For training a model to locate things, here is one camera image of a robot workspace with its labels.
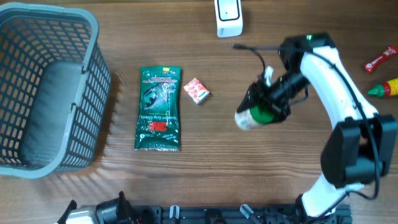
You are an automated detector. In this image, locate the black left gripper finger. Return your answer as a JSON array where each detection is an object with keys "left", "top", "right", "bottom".
[
  {"left": 116, "top": 191, "right": 131, "bottom": 224},
  {"left": 56, "top": 200, "right": 77, "bottom": 224}
]

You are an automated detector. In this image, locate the green lid jar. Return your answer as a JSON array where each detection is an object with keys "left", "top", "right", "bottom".
[{"left": 234, "top": 106, "right": 275, "bottom": 131}]

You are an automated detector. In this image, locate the small red white box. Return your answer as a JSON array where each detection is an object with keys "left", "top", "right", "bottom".
[{"left": 183, "top": 78, "right": 210, "bottom": 105}]

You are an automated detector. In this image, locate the green glove package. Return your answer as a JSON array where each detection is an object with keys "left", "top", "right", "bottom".
[{"left": 134, "top": 66, "right": 182, "bottom": 151}]

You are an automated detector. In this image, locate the red sriracha bottle green cap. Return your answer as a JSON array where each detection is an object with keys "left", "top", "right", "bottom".
[{"left": 368, "top": 78, "right": 398, "bottom": 98}]

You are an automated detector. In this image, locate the red stick sachet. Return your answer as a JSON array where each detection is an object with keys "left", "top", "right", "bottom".
[{"left": 364, "top": 45, "right": 397, "bottom": 73}]

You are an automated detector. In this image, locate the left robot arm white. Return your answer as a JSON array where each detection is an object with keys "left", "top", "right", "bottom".
[{"left": 56, "top": 191, "right": 141, "bottom": 224}]

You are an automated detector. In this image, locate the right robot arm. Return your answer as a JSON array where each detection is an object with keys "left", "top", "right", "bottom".
[{"left": 234, "top": 33, "right": 397, "bottom": 223}]

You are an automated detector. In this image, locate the white barcode scanner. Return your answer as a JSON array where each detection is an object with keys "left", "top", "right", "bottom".
[{"left": 214, "top": 0, "right": 243, "bottom": 38}]

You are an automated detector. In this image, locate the grey plastic basket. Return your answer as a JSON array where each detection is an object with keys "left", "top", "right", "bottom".
[{"left": 1, "top": 2, "right": 111, "bottom": 179}]

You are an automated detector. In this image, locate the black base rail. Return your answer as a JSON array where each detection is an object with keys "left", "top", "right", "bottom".
[{"left": 133, "top": 203, "right": 354, "bottom": 224}]

